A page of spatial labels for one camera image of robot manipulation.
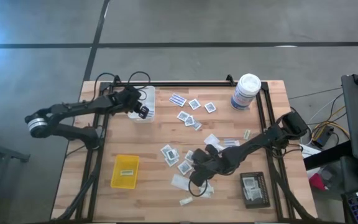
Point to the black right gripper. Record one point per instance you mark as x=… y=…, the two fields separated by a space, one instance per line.
x=216 y=163

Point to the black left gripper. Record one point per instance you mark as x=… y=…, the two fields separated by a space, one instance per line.
x=129 y=98

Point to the blue striped bandage packet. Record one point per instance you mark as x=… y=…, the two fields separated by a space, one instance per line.
x=177 y=99
x=151 y=114

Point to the green striped white packet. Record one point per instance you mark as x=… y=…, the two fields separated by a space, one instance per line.
x=126 y=172

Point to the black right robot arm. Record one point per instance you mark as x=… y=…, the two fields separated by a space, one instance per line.
x=259 y=138

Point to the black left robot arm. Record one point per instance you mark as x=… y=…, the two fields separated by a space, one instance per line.
x=73 y=107

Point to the white plastic bin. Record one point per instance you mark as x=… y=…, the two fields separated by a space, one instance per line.
x=150 y=96

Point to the small crumpled white packet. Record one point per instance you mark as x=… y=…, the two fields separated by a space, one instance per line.
x=186 y=201

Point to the long white bandage packet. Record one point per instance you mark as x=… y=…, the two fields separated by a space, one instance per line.
x=230 y=142

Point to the black plastic basket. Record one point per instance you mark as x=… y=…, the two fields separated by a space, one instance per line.
x=253 y=203

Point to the small pale green packet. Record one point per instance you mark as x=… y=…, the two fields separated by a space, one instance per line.
x=246 y=134

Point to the yellow plastic basket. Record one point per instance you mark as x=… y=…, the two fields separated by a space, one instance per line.
x=124 y=182

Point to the white disinfectant wipes canister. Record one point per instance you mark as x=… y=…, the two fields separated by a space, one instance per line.
x=245 y=90

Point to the white box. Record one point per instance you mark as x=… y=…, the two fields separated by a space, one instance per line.
x=309 y=151

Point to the red object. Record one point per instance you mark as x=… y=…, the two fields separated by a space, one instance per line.
x=317 y=182

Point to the black power adapter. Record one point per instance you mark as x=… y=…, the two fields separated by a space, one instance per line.
x=322 y=137

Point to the black equipment stand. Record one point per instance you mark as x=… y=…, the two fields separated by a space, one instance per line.
x=5 y=153

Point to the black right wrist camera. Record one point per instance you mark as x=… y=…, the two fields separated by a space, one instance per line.
x=200 y=154

